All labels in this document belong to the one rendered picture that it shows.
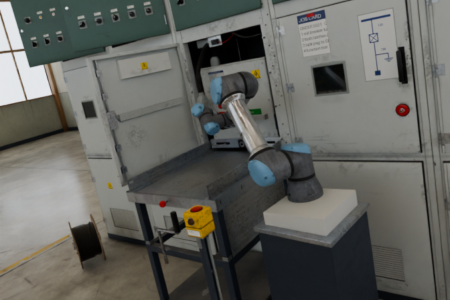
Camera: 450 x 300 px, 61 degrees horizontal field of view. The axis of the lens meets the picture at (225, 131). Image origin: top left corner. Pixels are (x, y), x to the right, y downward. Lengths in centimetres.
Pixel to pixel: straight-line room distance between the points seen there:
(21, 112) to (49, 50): 1038
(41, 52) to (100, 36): 79
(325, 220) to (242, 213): 57
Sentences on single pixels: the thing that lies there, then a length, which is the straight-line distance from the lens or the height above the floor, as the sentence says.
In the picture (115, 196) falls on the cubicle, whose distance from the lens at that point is 350.
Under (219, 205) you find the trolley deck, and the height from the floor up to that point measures 82.
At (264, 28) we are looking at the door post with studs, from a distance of 214.
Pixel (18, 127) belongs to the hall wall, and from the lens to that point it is 1352.
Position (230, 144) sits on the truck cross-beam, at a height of 88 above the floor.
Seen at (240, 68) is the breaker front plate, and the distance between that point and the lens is 230.
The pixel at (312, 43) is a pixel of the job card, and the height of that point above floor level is 142.
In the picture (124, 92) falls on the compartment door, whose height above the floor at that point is 136.
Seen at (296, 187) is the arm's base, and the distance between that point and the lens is 161.
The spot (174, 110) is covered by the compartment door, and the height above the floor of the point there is 117.
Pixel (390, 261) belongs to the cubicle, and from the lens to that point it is 227.
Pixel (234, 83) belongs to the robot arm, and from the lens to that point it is 168.
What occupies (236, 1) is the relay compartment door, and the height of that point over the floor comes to 172.
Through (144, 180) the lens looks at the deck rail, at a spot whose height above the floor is 87.
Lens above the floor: 145
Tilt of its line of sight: 11 degrees down
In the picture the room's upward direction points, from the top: 12 degrees counter-clockwise
